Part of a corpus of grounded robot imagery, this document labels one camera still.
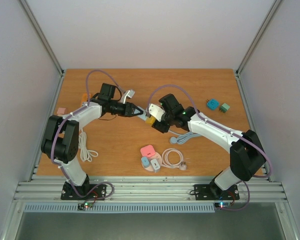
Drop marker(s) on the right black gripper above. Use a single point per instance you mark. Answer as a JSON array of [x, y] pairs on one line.
[[161, 125]]

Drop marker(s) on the mint green usb charger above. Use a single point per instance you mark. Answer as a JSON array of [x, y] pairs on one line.
[[224, 107]]

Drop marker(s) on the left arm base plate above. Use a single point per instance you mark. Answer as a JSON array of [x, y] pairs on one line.
[[69, 194]]

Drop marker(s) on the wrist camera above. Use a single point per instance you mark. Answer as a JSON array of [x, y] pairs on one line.
[[155, 111], [127, 95]]

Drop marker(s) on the blue plug adapter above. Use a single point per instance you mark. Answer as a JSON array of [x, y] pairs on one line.
[[145, 162]]

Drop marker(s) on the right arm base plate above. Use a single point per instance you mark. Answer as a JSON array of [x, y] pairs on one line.
[[205, 192]]

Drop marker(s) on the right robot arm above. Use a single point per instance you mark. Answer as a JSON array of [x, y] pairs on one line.
[[246, 154]]

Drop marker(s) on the round pink socket base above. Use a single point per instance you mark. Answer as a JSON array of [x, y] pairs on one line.
[[158, 157]]

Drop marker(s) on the coral pink plug adapter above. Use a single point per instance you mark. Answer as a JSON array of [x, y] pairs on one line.
[[147, 151]]

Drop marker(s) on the teal plug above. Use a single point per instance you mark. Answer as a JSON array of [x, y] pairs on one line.
[[212, 104]]

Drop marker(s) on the grey slotted cable duct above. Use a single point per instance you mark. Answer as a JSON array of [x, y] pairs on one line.
[[119, 208]]

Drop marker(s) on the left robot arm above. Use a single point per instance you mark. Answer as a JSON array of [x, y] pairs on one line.
[[61, 137]]

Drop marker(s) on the white grey plug adapter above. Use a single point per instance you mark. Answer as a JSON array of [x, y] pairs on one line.
[[155, 165]]

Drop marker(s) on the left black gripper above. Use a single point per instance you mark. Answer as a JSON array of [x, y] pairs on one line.
[[128, 111]]

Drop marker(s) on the yellow cube socket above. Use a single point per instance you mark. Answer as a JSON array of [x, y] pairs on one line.
[[150, 120]]

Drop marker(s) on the light blue power strip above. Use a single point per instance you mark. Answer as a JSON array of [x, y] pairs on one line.
[[143, 116]]

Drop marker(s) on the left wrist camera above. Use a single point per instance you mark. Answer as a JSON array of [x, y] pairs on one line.
[[127, 95]]

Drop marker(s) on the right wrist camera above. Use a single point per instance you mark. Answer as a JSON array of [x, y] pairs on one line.
[[155, 111]]

